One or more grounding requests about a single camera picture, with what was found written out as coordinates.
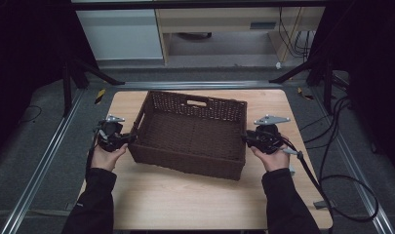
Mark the person's right hand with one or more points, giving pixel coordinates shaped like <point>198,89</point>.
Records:
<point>276,161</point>

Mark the grey tape piece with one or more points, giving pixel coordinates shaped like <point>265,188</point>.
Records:
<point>69,206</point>
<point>323,204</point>

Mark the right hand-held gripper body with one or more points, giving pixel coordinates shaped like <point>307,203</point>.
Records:
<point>266,138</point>

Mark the short metal floor rail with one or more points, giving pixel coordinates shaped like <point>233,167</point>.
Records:
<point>198,85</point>

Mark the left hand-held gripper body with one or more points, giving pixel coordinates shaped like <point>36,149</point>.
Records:
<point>110,136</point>

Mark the person's left hand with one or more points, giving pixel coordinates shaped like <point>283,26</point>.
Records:
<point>105,159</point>

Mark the black metal stand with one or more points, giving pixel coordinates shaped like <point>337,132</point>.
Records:
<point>328,87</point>
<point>67,87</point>

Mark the brown wicker basket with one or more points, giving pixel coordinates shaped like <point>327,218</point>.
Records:
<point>191,143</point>

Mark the long metal floor rail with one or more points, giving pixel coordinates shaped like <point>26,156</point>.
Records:
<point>357,182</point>
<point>39,169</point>

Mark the small white crumpled scrap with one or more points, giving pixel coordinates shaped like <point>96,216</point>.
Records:
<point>278,65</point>

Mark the black curtain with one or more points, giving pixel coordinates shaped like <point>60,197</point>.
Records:
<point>374,81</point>
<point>26,65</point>

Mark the light wooden desk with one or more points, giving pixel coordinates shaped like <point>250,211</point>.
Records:
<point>217,18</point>

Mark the light blue cloth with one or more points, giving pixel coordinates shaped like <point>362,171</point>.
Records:
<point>292,170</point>

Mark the white cabinet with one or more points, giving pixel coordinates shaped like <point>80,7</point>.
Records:
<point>120,34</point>

